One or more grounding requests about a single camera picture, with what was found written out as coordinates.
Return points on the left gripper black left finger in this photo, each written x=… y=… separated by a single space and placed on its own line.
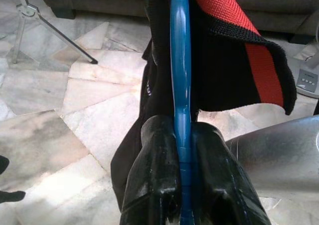
x=152 y=165

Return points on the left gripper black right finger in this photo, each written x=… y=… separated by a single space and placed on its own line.
x=214 y=175

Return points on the navy sweater with red trim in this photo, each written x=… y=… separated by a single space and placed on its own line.
x=224 y=73

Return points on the blue plastic hanger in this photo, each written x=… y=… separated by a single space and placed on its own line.
x=182 y=60

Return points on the white standing fan base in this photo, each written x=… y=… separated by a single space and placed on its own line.
x=309 y=80

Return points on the black garment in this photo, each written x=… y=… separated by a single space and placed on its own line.
x=3 y=165

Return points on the metal clothes rack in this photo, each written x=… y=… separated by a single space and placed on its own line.
x=27 y=9

